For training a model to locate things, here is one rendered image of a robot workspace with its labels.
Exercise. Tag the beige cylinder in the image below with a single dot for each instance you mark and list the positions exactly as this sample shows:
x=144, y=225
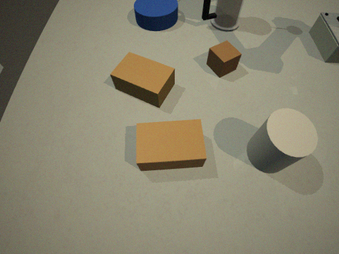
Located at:
x=283, y=139

